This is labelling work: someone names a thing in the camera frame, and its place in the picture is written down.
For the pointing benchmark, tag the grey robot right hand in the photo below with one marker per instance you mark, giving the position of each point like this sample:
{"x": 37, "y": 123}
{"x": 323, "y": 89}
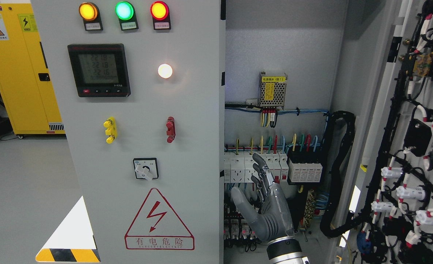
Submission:
{"x": 274, "y": 220}

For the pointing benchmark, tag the yellow safety cabinet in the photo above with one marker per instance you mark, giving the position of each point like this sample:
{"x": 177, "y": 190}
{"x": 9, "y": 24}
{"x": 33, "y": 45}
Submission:
{"x": 25, "y": 83}

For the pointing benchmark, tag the green indicator lamp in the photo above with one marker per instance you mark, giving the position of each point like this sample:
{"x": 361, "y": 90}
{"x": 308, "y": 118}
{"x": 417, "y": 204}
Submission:
{"x": 126, "y": 16}

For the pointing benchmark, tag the rotary selector switch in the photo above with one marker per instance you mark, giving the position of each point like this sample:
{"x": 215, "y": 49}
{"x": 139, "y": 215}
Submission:
{"x": 146, "y": 168}

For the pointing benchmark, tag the red indicator lamp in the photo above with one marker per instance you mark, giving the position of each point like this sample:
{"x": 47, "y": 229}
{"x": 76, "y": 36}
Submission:
{"x": 160, "y": 15}

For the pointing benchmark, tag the yellow indicator lamp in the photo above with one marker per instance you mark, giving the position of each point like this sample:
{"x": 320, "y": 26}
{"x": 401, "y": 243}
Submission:
{"x": 90, "y": 15}

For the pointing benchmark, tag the perforated metal power supply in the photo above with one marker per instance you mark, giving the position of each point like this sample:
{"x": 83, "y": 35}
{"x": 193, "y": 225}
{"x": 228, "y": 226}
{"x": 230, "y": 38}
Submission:
{"x": 272, "y": 89}

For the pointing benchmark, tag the black corrugated conduit right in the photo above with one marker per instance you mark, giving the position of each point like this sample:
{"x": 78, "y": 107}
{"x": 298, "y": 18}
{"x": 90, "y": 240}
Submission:
{"x": 335, "y": 184}

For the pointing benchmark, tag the grey cabinet door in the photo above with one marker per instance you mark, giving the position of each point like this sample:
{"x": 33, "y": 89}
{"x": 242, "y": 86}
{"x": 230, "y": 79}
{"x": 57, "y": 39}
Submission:
{"x": 190, "y": 166}
{"x": 385, "y": 78}

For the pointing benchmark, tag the red terminal post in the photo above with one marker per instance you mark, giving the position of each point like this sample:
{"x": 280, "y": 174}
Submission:
{"x": 171, "y": 129}

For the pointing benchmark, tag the white indicator lamp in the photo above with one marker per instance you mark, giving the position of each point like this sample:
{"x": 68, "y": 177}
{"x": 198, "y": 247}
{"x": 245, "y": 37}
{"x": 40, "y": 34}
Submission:
{"x": 165, "y": 71}

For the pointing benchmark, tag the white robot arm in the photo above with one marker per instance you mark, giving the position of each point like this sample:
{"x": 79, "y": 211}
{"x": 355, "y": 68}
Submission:
{"x": 286, "y": 250}

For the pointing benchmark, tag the black surge protector block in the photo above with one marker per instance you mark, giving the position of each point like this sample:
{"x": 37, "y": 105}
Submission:
{"x": 304, "y": 168}

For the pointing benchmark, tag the black digital power meter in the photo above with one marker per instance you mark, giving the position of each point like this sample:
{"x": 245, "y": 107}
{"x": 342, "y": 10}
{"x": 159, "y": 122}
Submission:
{"x": 100, "y": 70}

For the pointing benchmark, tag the yellow terminal post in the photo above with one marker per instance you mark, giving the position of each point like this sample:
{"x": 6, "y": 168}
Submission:
{"x": 111, "y": 129}

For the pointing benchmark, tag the white breaker and socket row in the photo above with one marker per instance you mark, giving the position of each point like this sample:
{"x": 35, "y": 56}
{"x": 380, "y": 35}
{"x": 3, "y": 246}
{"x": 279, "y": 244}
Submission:
{"x": 238, "y": 168}

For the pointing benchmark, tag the red electric hazard sticker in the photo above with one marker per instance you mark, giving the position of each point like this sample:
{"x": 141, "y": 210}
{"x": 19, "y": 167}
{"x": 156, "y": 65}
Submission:
{"x": 156, "y": 226}

